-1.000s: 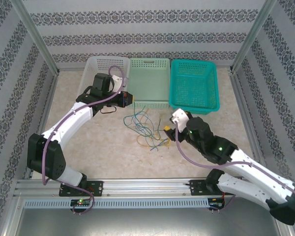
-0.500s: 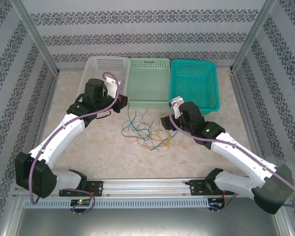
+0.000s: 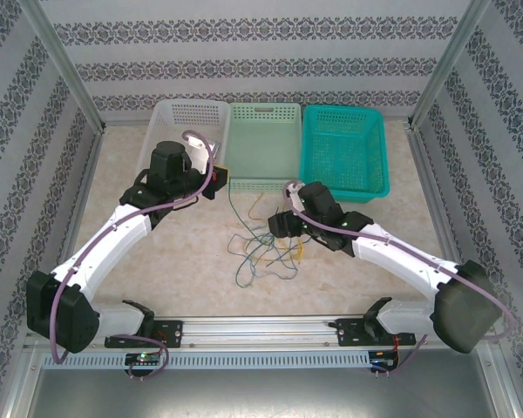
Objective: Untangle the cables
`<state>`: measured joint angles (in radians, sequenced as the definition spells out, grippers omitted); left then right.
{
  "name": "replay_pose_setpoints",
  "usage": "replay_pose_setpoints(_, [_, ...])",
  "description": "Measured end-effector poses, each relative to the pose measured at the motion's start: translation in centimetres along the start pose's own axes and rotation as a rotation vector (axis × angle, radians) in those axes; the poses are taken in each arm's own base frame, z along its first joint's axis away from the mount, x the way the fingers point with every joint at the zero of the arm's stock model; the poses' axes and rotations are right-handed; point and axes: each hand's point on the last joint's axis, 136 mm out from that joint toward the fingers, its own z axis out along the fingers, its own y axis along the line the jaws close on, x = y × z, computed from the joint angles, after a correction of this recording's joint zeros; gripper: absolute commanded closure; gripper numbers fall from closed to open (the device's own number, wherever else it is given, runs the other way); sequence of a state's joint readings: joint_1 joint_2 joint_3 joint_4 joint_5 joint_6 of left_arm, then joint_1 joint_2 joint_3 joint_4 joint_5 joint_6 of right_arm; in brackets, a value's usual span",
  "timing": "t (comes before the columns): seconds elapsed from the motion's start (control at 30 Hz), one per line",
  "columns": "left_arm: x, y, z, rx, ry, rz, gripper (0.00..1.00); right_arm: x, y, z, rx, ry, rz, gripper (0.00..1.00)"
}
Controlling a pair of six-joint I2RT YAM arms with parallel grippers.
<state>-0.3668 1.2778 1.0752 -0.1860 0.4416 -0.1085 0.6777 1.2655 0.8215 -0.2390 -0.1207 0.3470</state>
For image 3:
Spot green wire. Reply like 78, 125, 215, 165
227, 182, 267, 249

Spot blue wire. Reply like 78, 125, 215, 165
228, 233, 301, 282
234, 256, 262, 290

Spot light green plastic basket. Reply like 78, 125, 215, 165
223, 102, 305, 193

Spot white plastic basket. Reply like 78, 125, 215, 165
136, 99, 232, 185

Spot teal plastic basket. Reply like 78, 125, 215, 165
299, 105, 392, 206

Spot grey sheet metal panel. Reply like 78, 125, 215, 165
0, 343, 523, 418

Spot left circuit board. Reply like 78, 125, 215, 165
125, 352, 163, 366

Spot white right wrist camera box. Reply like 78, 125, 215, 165
284, 181, 305, 212

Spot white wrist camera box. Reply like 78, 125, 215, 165
284, 181, 305, 212
186, 132, 224, 170

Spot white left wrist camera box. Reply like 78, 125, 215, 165
186, 132, 224, 170

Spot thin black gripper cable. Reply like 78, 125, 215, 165
167, 196, 200, 211

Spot aluminium side rail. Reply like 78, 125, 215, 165
404, 121, 481, 315
41, 124, 109, 319

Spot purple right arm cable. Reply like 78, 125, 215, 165
282, 179, 516, 379

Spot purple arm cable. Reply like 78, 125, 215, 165
51, 130, 217, 381
282, 179, 516, 379

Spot aluminium mounting rail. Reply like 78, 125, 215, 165
25, 316, 493, 349

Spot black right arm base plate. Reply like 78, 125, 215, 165
336, 318, 417, 348

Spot grey slotted cable duct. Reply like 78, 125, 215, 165
41, 351, 371, 369

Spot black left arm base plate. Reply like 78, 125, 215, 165
104, 320, 184, 349

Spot aluminium frame post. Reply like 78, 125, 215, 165
15, 0, 106, 131
411, 0, 492, 131

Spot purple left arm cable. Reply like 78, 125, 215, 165
51, 130, 217, 381

